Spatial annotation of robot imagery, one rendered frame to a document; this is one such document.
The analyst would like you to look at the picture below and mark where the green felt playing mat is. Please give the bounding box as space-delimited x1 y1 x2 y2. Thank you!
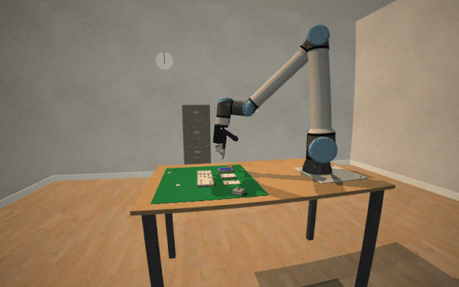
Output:
150 165 269 204

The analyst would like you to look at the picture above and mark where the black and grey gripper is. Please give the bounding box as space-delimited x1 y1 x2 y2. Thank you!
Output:
213 125 228 159

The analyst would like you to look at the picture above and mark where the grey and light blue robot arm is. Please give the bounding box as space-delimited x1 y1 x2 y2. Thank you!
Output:
216 24 337 175

